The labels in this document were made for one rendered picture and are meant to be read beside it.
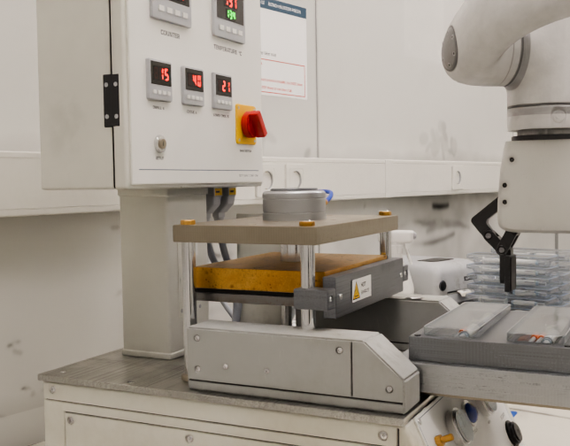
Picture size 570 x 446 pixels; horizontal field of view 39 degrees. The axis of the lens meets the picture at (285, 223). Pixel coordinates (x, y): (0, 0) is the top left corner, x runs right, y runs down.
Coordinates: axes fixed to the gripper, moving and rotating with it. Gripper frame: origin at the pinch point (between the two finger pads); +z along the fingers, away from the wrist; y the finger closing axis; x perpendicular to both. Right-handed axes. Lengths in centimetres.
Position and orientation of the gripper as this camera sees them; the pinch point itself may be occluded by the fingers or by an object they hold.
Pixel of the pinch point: (547, 280)
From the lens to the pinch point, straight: 91.0
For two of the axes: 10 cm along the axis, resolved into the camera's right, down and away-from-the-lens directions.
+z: 0.1, 10.0, 0.5
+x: -4.4, 0.6, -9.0
